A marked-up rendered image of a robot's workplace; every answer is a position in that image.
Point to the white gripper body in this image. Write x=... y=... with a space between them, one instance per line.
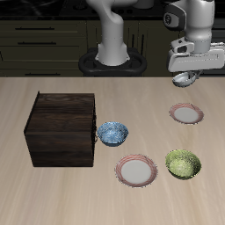
x=199 y=60

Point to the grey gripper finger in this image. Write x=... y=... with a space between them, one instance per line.
x=197 y=74

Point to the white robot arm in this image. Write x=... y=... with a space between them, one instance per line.
x=112 y=44

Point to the red rimmed white plate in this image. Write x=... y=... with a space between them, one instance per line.
x=136 y=170
x=186 y=114

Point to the green patterned bowl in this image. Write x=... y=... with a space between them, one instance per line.
x=183 y=164

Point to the blue patterned bowl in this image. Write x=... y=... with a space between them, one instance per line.
x=112 y=134

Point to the dark wooden cabinet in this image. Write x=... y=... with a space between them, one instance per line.
x=61 y=132

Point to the dark kitchen cupboards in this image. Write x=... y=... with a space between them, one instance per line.
x=44 y=44

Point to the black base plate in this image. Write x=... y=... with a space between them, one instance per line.
x=88 y=66

